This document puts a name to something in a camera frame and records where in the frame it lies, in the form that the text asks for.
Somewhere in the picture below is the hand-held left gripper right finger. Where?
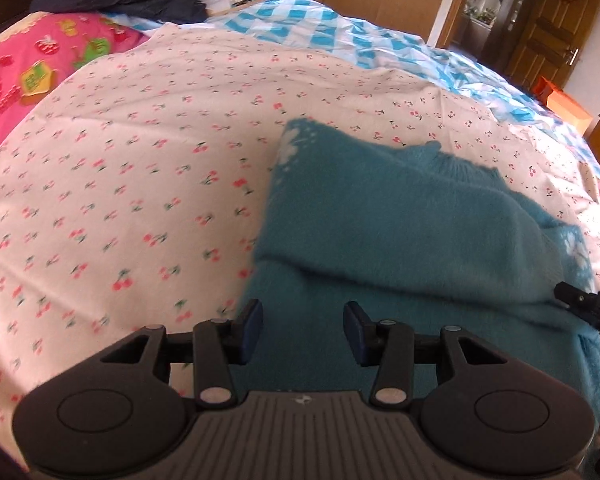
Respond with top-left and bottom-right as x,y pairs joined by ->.
343,301 -> 508,407

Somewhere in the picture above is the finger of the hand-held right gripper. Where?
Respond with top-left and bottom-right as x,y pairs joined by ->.
555,282 -> 600,331

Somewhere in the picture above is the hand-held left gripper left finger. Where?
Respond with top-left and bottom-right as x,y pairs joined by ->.
100,299 -> 264,407

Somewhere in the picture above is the teal fuzzy sweater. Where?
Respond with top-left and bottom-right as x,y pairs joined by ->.
237,119 -> 600,411

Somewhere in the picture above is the orange box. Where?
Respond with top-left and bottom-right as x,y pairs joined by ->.
532,76 -> 593,133

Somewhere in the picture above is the cherry print bed sheet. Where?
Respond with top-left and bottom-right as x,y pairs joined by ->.
0,25 -> 600,466

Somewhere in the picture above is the brown wooden door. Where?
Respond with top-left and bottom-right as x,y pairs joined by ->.
507,0 -> 600,86

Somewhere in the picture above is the blue white checkered quilt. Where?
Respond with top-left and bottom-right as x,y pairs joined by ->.
105,0 -> 600,181

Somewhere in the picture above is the pink fruit print pillow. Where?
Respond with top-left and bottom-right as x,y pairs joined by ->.
0,10 -> 151,168

